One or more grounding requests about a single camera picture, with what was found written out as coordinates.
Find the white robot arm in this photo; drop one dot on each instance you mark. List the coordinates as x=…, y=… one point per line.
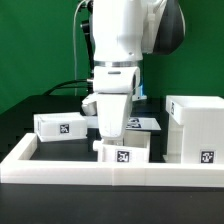
x=123, y=32

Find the white drawer box rear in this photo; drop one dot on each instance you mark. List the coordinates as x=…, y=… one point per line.
x=60, y=126

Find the white marker tag plate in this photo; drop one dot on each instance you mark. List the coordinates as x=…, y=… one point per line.
x=134, y=123

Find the white drawer box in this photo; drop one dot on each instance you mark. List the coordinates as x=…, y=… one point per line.
x=134, y=148
x=60, y=126

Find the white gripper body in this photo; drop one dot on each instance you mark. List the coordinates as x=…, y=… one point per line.
x=113, y=112

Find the white drawer box front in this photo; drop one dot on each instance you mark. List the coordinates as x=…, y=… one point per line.
x=134, y=148

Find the white U-shaped border wall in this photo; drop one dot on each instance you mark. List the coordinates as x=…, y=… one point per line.
x=18, y=167

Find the white drawer cabinet frame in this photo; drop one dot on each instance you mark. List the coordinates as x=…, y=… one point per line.
x=195, y=130

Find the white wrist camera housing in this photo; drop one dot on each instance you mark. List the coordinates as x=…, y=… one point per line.
x=89, y=105

